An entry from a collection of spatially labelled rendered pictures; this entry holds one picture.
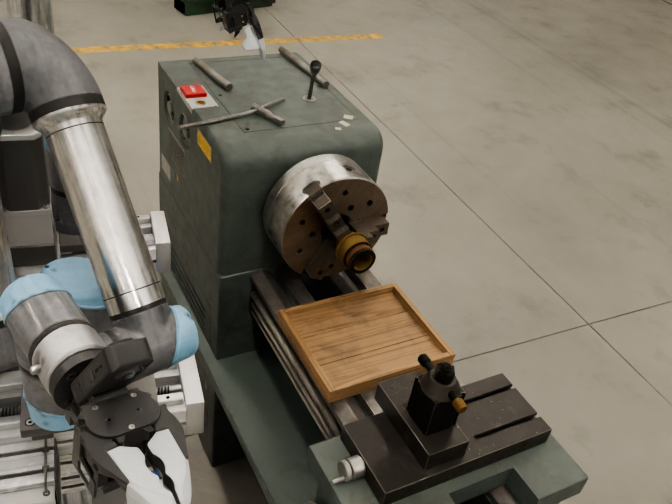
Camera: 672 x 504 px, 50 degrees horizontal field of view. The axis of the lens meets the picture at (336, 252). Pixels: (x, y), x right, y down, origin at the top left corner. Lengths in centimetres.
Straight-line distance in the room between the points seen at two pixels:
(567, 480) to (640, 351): 201
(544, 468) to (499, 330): 179
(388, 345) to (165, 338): 99
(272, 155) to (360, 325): 50
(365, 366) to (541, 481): 49
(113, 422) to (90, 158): 37
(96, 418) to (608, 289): 339
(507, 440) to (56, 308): 106
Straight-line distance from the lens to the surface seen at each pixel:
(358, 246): 177
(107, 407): 75
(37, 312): 85
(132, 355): 69
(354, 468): 149
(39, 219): 141
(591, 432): 314
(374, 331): 189
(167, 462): 71
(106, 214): 95
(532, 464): 167
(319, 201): 178
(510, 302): 359
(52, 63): 97
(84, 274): 122
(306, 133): 194
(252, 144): 187
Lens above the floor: 215
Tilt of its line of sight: 36 degrees down
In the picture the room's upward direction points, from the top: 9 degrees clockwise
